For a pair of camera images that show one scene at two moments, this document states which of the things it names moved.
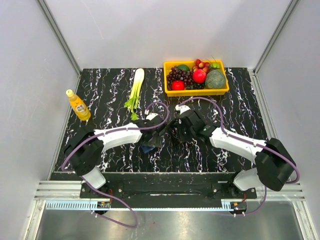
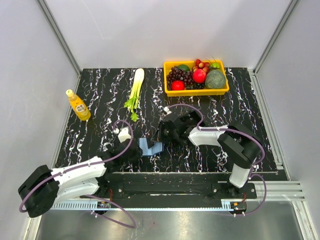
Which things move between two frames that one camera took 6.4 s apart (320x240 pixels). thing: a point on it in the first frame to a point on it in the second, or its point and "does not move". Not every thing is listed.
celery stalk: [133, 102] does not move
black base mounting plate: [175, 189] does not move
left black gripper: [157, 141] to [137, 155]
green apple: [215, 65] does not move
